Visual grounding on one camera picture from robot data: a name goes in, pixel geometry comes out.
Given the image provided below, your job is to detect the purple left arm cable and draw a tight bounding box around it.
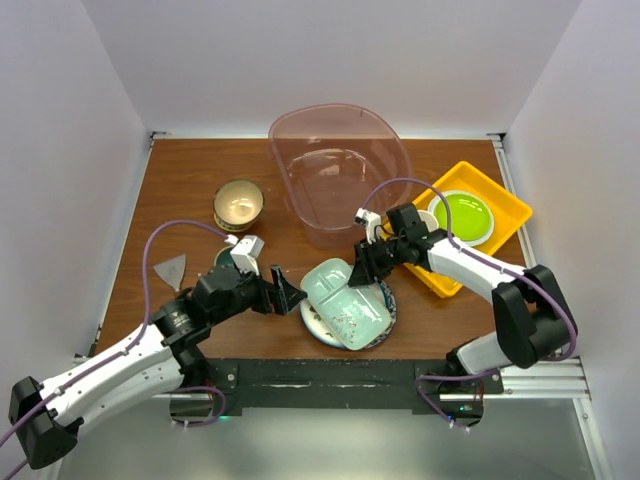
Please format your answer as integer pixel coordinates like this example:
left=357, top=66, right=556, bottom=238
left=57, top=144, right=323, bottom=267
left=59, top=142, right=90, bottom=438
left=0, top=219, right=239, bottom=474

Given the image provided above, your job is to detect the clear pink plastic bin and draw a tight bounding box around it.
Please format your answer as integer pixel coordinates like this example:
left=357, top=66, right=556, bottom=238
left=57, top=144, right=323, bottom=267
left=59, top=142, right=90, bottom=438
left=268, top=103, right=413, bottom=250

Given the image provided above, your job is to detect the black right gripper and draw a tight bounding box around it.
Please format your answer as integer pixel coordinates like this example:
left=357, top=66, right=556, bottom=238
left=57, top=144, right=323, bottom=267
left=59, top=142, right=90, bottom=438
left=348, top=235, right=407, bottom=288

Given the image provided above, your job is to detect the teal ceramic mug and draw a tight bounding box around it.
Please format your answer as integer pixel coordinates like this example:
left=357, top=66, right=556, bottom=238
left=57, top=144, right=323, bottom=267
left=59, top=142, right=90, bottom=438
left=214, top=246, right=235, bottom=267

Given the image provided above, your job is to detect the pale green divided dish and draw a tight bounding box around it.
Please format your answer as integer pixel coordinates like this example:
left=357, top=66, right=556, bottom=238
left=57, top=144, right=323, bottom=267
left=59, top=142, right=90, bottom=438
left=300, top=257, right=393, bottom=352

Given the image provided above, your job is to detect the lime green plate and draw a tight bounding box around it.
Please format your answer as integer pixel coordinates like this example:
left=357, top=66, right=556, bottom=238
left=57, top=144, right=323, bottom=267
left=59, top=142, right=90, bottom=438
left=446, top=193, right=492, bottom=242

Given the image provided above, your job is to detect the black mounting base plate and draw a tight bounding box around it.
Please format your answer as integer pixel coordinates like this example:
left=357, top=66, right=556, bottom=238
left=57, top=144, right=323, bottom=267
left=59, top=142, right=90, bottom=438
left=149, top=357, right=506, bottom=419

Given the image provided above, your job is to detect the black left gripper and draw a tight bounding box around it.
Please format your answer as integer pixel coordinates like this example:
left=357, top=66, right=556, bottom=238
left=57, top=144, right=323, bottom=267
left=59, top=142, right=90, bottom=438
left=209, top=260, right=306, bottom=326

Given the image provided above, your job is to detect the yellow plastic tray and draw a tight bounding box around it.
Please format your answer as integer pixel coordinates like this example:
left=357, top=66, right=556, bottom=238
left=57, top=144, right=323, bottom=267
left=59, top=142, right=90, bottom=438
left=405, top=161, right=533, bottom=298

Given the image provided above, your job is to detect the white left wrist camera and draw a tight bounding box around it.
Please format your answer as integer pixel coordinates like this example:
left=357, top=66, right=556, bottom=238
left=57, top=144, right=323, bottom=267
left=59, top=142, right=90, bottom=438
left=224, top=234, right=265, bottom=276

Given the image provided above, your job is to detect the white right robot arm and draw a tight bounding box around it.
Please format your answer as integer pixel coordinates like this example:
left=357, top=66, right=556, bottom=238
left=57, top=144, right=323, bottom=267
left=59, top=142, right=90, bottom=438
left=349, top=204, right=577, bottom=393

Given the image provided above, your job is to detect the blue patterned bottom plate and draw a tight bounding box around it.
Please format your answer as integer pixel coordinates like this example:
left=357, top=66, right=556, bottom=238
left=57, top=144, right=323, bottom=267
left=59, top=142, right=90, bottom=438
left=343, top=281, right=397, bottom=351

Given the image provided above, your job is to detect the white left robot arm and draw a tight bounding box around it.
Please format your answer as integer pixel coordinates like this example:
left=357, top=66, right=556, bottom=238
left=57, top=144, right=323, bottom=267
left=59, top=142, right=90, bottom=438
left=1, top=265, right=307, bottom=470

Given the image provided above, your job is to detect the watermelon pattern plate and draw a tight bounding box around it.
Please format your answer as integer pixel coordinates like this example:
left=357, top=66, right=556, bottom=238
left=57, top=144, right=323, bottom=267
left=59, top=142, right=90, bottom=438
left=299, top=300, right=345, bottom=350

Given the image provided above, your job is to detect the spatula with wooden handle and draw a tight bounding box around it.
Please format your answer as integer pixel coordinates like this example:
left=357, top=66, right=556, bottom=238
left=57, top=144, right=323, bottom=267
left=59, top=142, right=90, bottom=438
left=153, top=254, right=187, bottom=292

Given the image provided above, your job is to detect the beige ceramic bowl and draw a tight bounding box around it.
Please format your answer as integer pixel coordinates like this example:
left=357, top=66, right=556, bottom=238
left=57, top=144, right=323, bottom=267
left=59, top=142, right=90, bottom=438
left=213, top=179, right=265, bottom=232

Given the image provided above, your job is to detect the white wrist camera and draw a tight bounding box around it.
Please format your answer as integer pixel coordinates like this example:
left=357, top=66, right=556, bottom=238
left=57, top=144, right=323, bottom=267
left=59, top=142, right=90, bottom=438
left=354, top=208, right=382, bottom=244
left=224, top=234, right=265, bottom=276

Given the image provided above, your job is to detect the white rimmed plate under green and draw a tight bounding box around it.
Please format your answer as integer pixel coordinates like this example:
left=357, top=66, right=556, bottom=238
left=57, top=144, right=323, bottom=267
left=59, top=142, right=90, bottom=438
left=427, top=190, right=495, bottom=247

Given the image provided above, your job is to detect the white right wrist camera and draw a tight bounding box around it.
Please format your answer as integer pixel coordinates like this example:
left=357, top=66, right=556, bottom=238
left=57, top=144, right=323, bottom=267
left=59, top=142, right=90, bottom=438
left=354, top=208, right=382, bottom=244

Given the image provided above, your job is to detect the light blue white mug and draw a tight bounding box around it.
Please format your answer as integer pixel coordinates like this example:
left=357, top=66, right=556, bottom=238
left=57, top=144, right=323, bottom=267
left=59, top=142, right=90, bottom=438
left=418, top=210, right=440, bottom=233

